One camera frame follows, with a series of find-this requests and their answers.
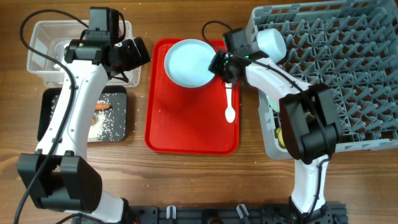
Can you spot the black food waste tray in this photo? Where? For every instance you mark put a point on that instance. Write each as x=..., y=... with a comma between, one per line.
x=49, y=102

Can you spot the green bowl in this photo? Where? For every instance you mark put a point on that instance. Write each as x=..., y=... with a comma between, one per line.
x=274, y=104

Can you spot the light blue bowl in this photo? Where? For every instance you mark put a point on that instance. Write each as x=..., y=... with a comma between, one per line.
x=271, y=42

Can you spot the clear plastic waste bin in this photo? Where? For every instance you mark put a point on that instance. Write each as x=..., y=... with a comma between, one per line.
x=51, y=38

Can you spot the grey dishwasher rack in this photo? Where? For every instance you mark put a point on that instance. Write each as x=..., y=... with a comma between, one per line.
x=351, y=46

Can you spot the red serving tray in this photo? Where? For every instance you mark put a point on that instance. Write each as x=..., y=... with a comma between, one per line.
x=186, y=120

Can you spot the yellow cup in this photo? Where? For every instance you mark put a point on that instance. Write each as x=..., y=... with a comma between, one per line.
x=279, y=137

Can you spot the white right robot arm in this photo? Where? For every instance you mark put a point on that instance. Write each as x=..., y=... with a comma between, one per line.
x=308, y=120

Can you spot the white plastic spoon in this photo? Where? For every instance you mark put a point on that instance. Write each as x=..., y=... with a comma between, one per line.
x=229, y=111

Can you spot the large light blue plate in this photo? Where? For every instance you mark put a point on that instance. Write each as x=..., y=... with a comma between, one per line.
x=186, y=63

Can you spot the brown food scrap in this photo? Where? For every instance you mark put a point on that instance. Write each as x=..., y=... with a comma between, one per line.
x=94, y=120

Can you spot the white rice pile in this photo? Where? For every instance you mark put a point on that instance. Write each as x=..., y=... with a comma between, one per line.
x=112, y=123

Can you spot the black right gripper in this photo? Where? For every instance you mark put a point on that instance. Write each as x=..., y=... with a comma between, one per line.
x=215, y=65

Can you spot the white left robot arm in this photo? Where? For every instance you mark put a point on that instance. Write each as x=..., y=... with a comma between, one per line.
x=57, y=176

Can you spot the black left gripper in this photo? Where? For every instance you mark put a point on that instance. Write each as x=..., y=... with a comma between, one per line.
x=135, y=59

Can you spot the orange carrot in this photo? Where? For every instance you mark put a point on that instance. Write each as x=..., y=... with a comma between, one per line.
x=102, y=106

